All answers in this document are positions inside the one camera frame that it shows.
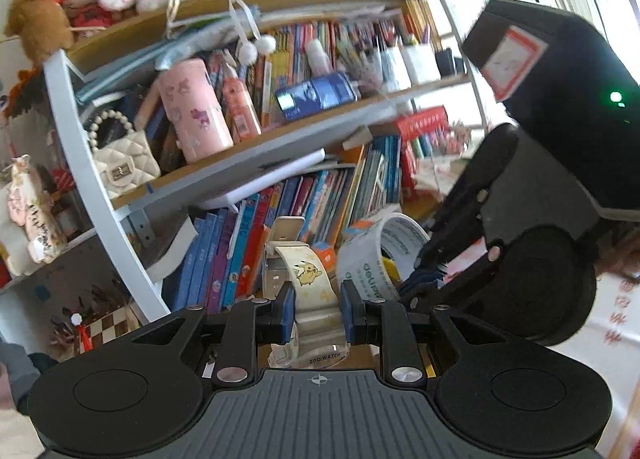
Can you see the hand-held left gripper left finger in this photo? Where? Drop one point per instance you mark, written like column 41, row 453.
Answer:
column 285, row 314

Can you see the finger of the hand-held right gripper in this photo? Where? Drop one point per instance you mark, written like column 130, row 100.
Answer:
column 492, row 164
column 465, row 269

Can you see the brown teddy bear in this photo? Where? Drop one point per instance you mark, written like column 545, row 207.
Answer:
column 37, row 24

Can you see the wooden chessboard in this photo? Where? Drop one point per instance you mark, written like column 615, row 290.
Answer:
column 112, row 329

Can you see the white quilted handbag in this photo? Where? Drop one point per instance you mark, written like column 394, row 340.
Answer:
column 125, row 164

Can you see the cream wrist watch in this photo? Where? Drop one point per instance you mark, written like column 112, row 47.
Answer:
column 312, row 279

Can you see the clear packing tape roll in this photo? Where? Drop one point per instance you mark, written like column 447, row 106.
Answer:
column 365, row 264

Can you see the red book box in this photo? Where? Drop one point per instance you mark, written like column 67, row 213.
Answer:
column 425, row 134

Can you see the white bunny figure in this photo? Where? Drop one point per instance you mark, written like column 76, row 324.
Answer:
column 30, row 219

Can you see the flat white tablet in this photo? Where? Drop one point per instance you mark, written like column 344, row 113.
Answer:
column 270, row 184

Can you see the white pen holder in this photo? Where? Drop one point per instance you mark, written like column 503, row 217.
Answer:
column 420, row 64

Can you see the pink orange bottle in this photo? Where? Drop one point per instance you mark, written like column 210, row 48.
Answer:
column 240, row 104

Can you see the pink cylinder tin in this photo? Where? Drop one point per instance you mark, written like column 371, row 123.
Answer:
column 195, row 114

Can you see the red tassel ornament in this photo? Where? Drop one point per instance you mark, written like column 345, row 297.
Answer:
column 80, row 331

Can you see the row of colourful books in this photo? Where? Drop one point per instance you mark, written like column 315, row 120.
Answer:
column 240, row 249

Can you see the white wooden bookshelf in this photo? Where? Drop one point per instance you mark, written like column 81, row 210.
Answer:
column 90, row 179

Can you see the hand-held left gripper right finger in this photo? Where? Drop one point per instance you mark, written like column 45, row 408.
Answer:
column 352, row 314

